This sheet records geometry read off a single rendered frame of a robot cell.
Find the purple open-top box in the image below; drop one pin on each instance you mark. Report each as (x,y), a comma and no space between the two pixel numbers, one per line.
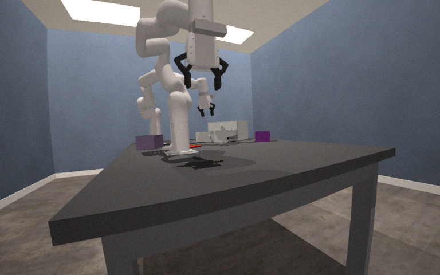
(149,142)
(262,136)

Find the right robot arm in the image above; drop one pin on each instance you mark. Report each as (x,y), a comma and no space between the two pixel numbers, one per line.
(150,41)

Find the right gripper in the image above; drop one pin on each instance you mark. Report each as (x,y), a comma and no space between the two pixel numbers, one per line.
(201,51)

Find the white cabinet with drawer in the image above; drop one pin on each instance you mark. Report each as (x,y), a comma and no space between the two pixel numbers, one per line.
(224,131)

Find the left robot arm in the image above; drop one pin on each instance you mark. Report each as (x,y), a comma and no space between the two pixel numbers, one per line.
(148,100)

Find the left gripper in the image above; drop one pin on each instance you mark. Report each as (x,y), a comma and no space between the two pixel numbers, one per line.
(205,103)

